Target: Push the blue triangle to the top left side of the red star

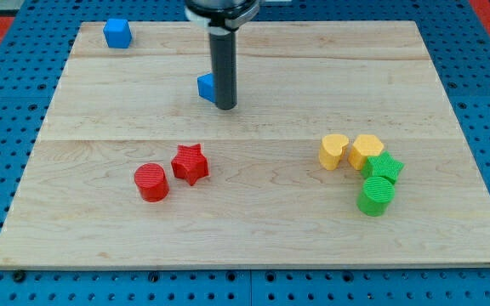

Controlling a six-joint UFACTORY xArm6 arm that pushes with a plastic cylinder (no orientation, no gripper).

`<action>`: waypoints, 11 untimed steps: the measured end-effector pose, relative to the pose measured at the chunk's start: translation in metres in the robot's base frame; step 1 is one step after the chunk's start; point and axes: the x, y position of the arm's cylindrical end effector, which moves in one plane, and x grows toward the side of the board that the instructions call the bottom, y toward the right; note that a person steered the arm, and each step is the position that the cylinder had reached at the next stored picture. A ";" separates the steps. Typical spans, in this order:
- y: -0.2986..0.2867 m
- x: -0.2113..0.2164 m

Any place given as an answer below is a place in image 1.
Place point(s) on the green star block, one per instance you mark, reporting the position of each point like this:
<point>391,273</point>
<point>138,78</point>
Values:
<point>384,166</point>

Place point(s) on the green cylinder block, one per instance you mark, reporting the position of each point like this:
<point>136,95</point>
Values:
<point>376,195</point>

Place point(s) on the blue triangle block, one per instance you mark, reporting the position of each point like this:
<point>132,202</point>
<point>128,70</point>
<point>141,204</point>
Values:
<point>205,86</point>

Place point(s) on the red cylinder block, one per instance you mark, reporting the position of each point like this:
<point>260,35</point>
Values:
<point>151,182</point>

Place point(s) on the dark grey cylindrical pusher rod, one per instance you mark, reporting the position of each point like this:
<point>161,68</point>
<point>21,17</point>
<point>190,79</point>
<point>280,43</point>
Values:
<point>223,63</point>

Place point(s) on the yellow hexagon block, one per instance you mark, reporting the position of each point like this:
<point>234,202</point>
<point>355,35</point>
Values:
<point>364,146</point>

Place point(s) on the blue cube block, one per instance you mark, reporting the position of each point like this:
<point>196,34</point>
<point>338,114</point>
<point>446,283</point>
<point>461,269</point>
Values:
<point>117,33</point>

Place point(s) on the red star block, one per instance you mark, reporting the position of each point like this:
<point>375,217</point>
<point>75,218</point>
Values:
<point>190,164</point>

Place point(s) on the light wooden board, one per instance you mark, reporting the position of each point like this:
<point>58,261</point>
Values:
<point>267,202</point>

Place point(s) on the yellow heart block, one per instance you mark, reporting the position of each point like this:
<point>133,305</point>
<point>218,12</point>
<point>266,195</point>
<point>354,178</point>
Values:
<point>332,149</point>

